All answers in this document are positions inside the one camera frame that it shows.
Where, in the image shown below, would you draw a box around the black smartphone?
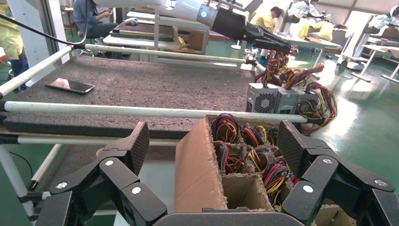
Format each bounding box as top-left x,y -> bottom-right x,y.
45,78 -> 96,95

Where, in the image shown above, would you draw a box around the small cardboard carton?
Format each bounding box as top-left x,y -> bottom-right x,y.
187,31 -> 207,53

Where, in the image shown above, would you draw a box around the thick black cable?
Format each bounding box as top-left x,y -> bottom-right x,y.
0,0 -> 90,48

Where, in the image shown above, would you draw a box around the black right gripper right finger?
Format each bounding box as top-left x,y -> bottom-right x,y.
277,120 -> 399,226

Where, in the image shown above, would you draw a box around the white column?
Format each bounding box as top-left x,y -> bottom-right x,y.
6,0 -> 71,85

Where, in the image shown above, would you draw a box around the brown cardboard box with dividers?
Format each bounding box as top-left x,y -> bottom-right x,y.
174,114 -> 358,226

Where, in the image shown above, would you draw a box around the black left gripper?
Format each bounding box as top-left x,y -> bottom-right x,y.
207,5 -> 293,55

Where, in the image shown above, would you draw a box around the person in yellow shirt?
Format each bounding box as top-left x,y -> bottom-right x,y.
296,17 -> 335,43
251,6 -> 283,33
0,0 -> 30,92

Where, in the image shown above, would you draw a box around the colourful wire bundle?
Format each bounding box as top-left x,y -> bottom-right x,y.
245,51 -> 292,114

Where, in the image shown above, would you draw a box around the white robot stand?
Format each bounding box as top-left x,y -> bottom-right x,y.
336,11 -> 375,71

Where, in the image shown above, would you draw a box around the grey power supply with cables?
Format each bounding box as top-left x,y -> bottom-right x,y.
214,142 -> 246,175
266,127 -> 280,146
293,81 -> 338,137
274,64 -> 325,115
210,113 -> 240,144
240,123 -> 268,148
248,149 -> 276,173

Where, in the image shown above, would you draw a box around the white frame work table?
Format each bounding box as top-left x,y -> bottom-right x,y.
103,11 -> 210,63

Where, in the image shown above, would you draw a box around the seated person in blue shirt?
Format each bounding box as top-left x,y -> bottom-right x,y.
73,0 -> 119,40

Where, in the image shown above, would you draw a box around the white background table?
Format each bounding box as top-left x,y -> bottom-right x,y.
351,43 -> 399,84
274,32 -> 343,68

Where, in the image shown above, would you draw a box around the colourful wire bundles in box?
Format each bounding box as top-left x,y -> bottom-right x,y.
262,160 -> 301,207

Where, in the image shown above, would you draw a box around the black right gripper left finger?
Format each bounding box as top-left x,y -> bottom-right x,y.
36,121 -> 168,226

